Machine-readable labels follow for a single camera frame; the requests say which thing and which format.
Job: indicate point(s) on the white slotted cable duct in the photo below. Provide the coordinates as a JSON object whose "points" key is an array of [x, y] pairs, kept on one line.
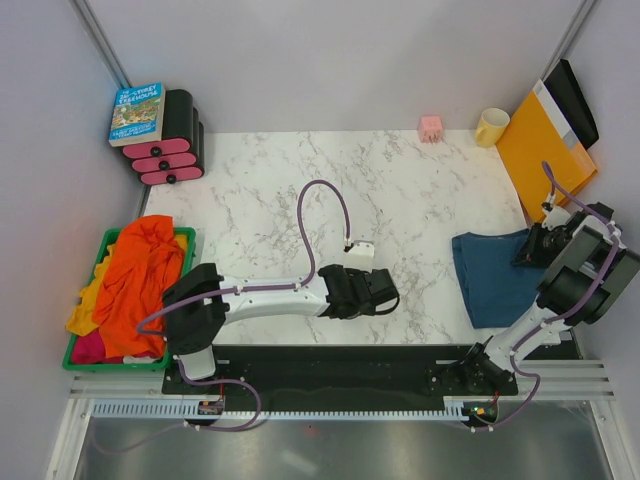
{"points": [[198, 409]]}

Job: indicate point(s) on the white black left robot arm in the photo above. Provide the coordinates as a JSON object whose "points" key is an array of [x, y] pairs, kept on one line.
{"points": [[199, 304]]}

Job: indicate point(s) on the yellow t shirt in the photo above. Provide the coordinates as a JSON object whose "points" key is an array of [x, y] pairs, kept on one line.
{"points": [[81, 321]]}

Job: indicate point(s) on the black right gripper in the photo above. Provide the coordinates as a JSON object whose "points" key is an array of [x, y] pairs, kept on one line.
{"points": [[530, 255]]}

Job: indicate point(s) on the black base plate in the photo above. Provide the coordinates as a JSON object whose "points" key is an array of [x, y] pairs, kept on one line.
{"points": [[348, 376]]}

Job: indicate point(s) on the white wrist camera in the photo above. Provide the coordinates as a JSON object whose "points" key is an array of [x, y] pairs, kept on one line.
{"points": [[554, 216], [359, 255]]}

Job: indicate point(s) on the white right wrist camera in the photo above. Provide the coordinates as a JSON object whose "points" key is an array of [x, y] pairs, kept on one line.
{"points": [[554, 216]]}

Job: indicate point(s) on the blue t shirt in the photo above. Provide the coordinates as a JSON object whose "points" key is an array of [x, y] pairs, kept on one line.
{"points": [[495, 292]]}

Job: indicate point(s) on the orange t shirt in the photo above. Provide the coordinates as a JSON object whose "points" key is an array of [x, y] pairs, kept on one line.
{"points": [[147, 260]]}

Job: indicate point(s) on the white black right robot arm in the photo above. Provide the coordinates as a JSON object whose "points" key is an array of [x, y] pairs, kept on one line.
{"points": [[578, 287]]}

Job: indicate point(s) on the yellow mug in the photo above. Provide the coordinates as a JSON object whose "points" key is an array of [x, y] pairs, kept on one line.
{"points": [[491, 126]]}

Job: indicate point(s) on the treehouse paperback book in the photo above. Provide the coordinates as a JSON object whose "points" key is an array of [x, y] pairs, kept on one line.
{"points": [[137, 115]]}

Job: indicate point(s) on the green plastic crate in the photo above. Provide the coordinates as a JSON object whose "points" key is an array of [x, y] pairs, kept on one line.
{"points": [[110, 238]]}

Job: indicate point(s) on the black pink drawer unit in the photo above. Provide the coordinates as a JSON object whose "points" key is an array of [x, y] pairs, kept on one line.
{"points": [[179, 155]]}

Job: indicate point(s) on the orange folder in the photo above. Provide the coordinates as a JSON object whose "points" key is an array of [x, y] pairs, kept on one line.
{"points": [[530, 140]]}

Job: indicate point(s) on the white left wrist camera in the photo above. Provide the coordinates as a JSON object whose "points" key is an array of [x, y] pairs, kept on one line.
{"points": [[359, 255]]}

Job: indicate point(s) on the magenta t shirt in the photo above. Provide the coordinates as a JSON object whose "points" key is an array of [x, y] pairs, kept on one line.
{"points": [[88, 349]]}

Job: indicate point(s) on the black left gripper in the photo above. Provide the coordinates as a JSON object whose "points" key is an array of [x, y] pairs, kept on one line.
{"points": [[369, 312]]}

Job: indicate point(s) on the white grey document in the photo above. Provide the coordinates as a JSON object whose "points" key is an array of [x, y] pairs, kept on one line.
{"points": [[555, 115]]}

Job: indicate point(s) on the pink cube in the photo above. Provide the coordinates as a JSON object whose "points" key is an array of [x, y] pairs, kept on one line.
{"points": [[430, 129]]}

